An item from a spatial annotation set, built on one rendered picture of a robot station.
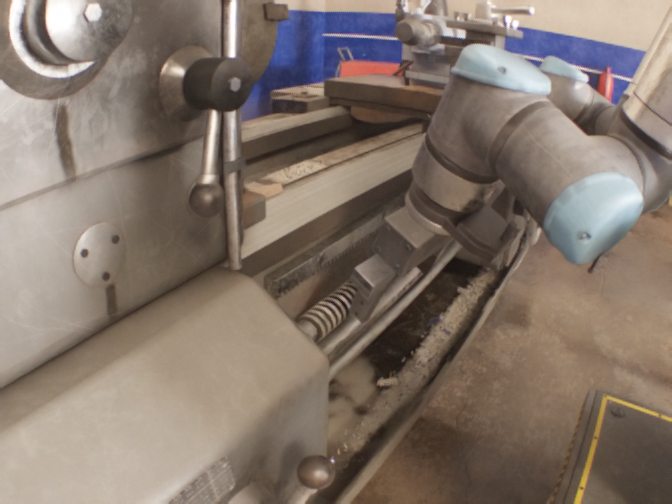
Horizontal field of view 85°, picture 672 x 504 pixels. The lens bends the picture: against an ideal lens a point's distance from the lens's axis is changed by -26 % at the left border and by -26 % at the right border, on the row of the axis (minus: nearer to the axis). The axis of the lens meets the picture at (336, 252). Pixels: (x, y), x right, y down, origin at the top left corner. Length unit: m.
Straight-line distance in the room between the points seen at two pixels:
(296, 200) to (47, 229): 0.39
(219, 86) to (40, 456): 0.31
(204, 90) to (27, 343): 0.25
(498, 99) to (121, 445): 0.42
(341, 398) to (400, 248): 0.51
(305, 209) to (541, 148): 0.38
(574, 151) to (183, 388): 0.37
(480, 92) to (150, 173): 0.29
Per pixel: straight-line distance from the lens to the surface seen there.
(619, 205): 0.37
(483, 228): 0.50
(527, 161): 0.38
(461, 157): 0.44
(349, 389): 0.98
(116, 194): 0.39
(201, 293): 0.47
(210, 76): 0.36
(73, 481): 0.37
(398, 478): 1.33
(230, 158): 0.45
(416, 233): 0.50
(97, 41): 0.29
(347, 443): 0.88
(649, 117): 0.47
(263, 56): 0.71
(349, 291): 0.66
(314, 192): 0.69
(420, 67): 1.74
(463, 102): 0.42
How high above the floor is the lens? 1.08
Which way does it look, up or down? 27 degrees down
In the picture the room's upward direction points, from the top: 2 degrees clockwise
